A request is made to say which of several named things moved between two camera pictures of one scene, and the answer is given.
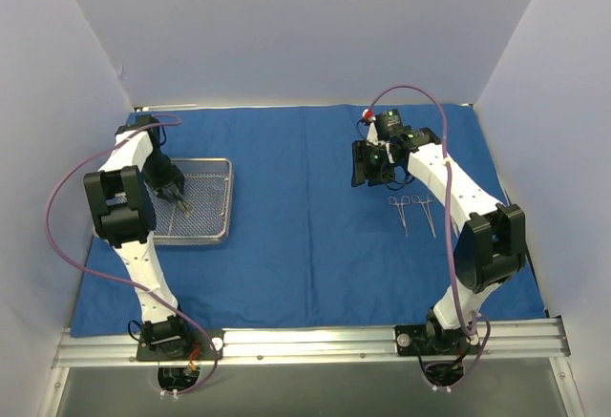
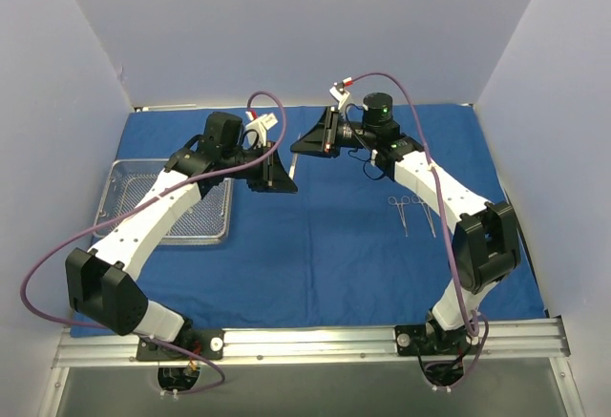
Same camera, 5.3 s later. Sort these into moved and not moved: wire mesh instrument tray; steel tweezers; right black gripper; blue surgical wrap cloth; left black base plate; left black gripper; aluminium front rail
Moved: left black gripper; steel tweezers; right black gripper
Not moved: aluminium front rail; left black base plate; blue surgical wrap cloth; wire mesh instrument tray
